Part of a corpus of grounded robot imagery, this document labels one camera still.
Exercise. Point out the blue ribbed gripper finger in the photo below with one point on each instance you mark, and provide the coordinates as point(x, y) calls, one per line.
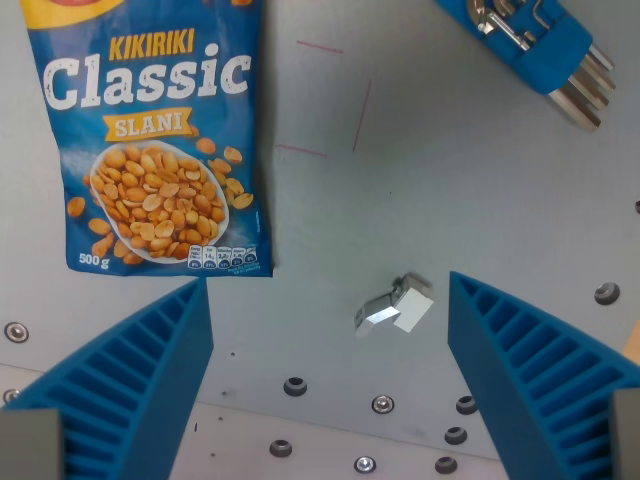
point(150, 360)
point(505, 360)

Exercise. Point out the dark grey threaded insert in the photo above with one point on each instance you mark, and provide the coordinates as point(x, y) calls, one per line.
point(466, 405)
point(606, 292)
point(295, 386)
point(455, 435)
point(281, 448)
point(445, 465)

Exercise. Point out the light wooden board edge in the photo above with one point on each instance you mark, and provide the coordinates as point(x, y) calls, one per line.
point(632, 342)

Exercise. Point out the silver table screw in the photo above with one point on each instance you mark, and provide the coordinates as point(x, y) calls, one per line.
point(10, 396)
point(16, 332)
point(382, 404)
point(365, 464)

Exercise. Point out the blue Kikiriki Classic peanut bag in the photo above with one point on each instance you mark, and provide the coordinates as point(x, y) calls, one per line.
point(150, 130)

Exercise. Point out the silver hex key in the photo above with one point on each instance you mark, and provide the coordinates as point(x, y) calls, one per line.
point(602, 56)
point(597, 77)
point(590, 95)
point(575, 110)

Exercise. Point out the blue hex key holder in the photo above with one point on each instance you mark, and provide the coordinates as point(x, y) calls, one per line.
point(545, 55)

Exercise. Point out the small silver metal bracket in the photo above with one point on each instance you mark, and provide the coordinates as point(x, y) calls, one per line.
point(395, 310)

